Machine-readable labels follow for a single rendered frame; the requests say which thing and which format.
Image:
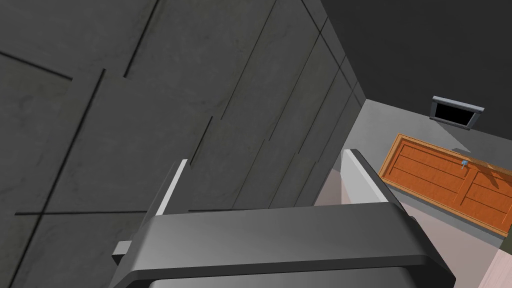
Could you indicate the orange wooden door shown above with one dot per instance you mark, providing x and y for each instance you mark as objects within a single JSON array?
[{"x": 436, "y": 176}]

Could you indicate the grey framed black vent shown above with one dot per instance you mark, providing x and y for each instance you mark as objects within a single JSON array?
[{"x": 454, "y": 112}]

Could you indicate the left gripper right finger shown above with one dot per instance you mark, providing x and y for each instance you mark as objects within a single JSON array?
[{"x": 362, "y": 182}]

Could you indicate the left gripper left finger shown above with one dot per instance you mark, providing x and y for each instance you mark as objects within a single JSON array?
[{"x": 168, "y": 192}]

